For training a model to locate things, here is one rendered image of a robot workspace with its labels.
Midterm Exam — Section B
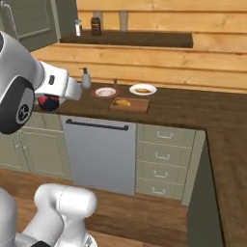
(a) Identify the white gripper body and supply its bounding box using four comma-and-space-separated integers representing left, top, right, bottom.
65, 76, 83, 101

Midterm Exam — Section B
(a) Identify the red and dark round jar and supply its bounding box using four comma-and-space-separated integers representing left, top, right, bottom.
37, 94, 61, 113

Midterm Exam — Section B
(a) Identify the yellow croissant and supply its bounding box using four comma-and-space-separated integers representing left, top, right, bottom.
114, 98, 132, 107

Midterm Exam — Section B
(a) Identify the wooden cutting board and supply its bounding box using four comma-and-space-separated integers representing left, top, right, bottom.
108, 96, 151, 114

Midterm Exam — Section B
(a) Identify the dark jar with label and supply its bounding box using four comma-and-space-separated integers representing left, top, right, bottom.
90, 16, 103, 37

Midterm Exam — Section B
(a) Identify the grey soap dispenser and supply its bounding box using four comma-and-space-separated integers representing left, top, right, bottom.
80, 67, 93, 90

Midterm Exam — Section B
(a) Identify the white plate with red rim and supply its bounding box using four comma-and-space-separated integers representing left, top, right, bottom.
91, 86, 121, 99

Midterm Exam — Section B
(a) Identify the small green drawer front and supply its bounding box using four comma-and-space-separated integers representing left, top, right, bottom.
19, 111, 46, 130
41, 112, 65, 132

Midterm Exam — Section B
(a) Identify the white bottle with blue cap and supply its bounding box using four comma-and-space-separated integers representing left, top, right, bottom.
74, 18, 83, 38

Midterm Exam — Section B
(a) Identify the brown pastry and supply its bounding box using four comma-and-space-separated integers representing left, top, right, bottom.
134, 87, 152, 95

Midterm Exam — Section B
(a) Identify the green base cupboard door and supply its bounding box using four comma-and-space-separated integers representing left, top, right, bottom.
18, 127, 73, 180
0, 131, 31, 174

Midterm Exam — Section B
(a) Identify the grey dishwasher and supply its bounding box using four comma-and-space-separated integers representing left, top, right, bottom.
60, 115, 138, 197

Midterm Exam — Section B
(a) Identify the plain white plate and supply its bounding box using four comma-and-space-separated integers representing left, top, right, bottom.
128, 83, 158, 96

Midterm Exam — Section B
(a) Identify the dark wooden shelf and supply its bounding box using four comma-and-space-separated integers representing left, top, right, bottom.
59, 30, 194, 49

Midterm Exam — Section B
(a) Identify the green cupboard side panel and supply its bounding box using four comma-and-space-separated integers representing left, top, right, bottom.
180, 129, 207, 207

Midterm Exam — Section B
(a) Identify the black dishwasher handle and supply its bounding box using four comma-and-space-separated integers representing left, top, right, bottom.
65, 118, 130, 132

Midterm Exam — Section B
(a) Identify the green wall cupboard door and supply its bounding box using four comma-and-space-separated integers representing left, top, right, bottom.
0, 0, 63, 53

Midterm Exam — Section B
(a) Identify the grey wall cupboard handle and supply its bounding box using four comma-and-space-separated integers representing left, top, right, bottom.
0, 2, 19, 41

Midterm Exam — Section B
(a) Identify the white drawer handle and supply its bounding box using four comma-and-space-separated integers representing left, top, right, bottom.
155, 130, 175, 140
154, 151, 172, 161
152, 170, 169, 179
151, 186, 167, 196

